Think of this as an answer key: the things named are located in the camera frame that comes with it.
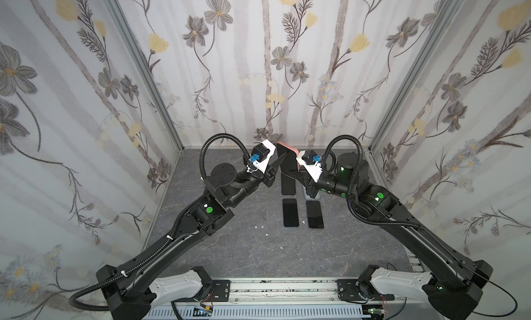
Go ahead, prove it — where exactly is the light blue phone case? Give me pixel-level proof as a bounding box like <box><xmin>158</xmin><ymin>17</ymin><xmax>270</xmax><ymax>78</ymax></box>
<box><xmin>303</xmin><ymin>187</ymin><xmax>321</xmax><ymax>201</ymax></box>

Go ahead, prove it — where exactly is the black phone case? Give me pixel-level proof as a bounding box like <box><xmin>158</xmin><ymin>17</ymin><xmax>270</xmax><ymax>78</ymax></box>
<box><xmin>281</xmin><ymin>174</ymin><xmax>296</xmax><ymax>195</ymax></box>

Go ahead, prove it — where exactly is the pink phone case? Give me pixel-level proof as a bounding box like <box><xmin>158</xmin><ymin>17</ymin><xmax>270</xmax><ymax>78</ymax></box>
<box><xmin>277</xmin><ymin>141</ymin><xmax>300</xmax><ymax>155</ymax></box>

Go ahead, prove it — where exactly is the black phone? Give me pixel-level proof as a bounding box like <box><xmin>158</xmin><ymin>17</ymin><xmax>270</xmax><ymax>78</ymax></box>
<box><xmin>282</xmin><ymin>198</ymin><xmax>300</xmax><ymax>227</ymax></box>

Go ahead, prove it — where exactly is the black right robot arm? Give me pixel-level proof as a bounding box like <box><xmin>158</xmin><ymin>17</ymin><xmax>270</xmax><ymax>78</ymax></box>
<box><xmin>282</xmin><ymin>149</ymin><xmax>493</xmax><ymax>319</ymax></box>

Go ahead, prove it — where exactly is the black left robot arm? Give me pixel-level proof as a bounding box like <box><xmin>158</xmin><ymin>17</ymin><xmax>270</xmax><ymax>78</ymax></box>
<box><xmin>97</xmin><ymin>144</ymin><xmax>286</xmax><ymax>319</ymax></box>

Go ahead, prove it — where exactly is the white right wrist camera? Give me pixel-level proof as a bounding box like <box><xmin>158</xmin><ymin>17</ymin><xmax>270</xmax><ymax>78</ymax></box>
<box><xmin>297</xmin><ymin>150</ymin><xmax>323</xmax><ymax>182</ymax></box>

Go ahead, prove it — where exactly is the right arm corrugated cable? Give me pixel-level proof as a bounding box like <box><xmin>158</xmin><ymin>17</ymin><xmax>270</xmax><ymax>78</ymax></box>
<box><xmin>321</xmin><ymin>134</ymin><xmax>424</xmax><ymax>229</ymax></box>

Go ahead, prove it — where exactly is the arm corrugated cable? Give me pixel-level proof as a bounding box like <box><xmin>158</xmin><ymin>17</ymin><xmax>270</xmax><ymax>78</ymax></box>
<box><xmin>321</xmin><ymin>134</ymin><xmax>424</xmax><ymax>229</ymax></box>
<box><xmin>68</xmin><ymin>132</ymin><xmax>252</xmax><ymax>313</ymax></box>

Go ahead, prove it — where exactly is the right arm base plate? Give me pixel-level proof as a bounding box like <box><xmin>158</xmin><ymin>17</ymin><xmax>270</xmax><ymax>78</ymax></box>
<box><xmin>336</xmin><ymin>278</ymin><xmax>362</xmax><ymax>302</ymax></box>

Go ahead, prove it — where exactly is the aluminium front rail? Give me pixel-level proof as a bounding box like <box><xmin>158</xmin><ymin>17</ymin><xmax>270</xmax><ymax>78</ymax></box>
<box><xmin>111</xmin><ymin>276</ymin><xmax>457</xmax><ymax>310</ymax></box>

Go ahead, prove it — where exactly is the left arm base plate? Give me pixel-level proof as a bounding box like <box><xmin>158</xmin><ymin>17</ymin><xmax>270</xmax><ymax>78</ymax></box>
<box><xmin>206</xmin><ymin>280</ymin><xmax>231</xmax><ymax>303</ymax></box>

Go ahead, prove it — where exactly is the white slotted cable duct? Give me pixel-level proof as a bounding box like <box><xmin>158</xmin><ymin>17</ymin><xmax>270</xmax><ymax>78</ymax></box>
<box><xmin>142</xmin><ymin>305</ymin><xmax>370</xmax><ymax>320</ymax></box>

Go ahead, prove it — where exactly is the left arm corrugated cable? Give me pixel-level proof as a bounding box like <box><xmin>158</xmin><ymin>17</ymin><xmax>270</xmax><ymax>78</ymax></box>
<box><xmin>68</xmin><ymin>132</ymin><xmax>252</xmax><ymax>313</ymax></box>

